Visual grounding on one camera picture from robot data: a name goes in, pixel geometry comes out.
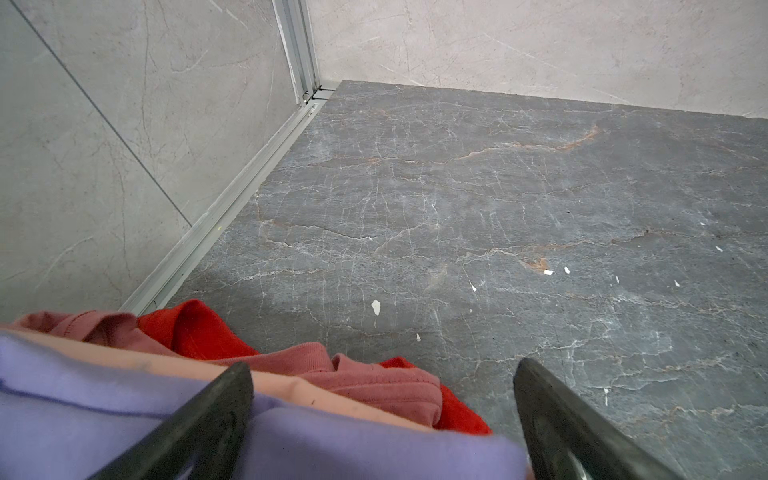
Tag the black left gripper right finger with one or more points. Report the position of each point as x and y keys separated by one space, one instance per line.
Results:
x=567 y=439

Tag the dusty rose folded t-shirt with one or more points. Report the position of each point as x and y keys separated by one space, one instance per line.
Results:
x=117 y=330

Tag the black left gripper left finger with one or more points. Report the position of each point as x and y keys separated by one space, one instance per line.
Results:
x=201 y=440

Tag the purple t-shirt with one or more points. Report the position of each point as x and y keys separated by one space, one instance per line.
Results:
x=66 y=419

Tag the pink folded t-shirt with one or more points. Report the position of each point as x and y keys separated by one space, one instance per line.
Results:
x=291 y=389

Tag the aluminium frame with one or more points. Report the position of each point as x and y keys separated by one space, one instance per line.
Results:
x=165 y=280

